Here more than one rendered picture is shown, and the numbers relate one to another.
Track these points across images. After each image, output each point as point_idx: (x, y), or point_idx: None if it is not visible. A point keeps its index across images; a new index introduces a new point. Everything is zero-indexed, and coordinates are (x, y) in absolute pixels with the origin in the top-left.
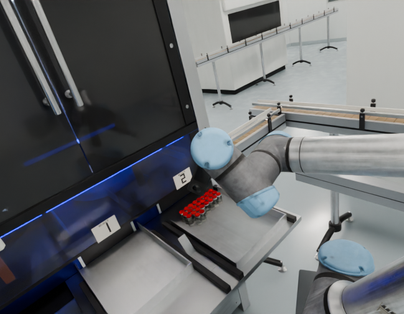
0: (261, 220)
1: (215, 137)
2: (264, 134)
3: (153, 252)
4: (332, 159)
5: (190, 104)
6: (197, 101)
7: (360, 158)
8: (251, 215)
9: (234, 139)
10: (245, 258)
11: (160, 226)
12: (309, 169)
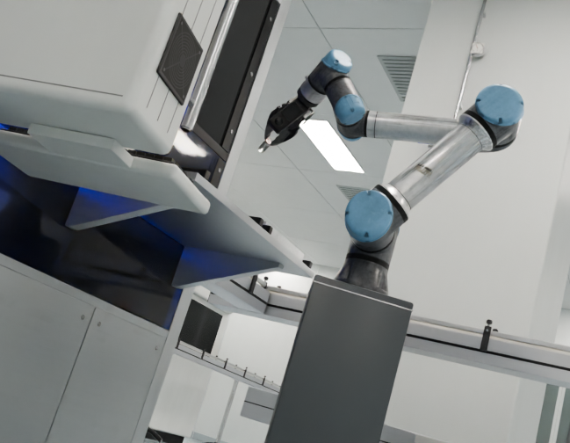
0: None
1: (345, 55)
2: (243, 286)
3: None
4: (398, 117)
5: (234, 134)
6: (239, 139)
7: (414, 118)
8: (346, 108)
9: None
10: (271, 232)
11: None
12: (379, 124)
